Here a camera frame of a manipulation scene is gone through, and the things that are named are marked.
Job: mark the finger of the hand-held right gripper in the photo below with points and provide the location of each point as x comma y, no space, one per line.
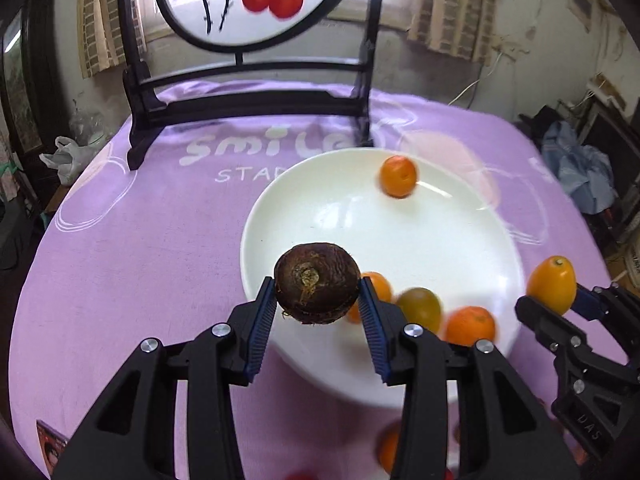
587,302
542,320

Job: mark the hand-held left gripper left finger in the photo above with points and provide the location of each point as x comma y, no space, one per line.
262,330

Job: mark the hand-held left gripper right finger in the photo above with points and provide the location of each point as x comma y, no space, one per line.
372,330

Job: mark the yellow-orange oval kumquat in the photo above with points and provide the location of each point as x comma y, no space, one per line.
550,280

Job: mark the dark brown water chestnut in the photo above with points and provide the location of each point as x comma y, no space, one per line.
315,280

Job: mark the white round plate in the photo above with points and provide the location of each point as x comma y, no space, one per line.
350,230

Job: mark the small orange kumquat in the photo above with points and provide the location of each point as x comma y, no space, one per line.
381,287
470,325
398,176

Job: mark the yellow-green tomato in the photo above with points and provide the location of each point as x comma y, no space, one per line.
420,307

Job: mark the large orange mandarin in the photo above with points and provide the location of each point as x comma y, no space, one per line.
389,447

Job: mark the purple printed blanket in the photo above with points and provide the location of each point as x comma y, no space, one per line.
150,260

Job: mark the blue clothes pile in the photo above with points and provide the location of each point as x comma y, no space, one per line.
575,160

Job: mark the black screen with round painting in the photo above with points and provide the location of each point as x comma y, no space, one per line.
250,105

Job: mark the white plastic bag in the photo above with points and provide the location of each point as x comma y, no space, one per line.
70,160

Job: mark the beige checked curtain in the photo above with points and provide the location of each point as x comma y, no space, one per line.
455,10
105,20

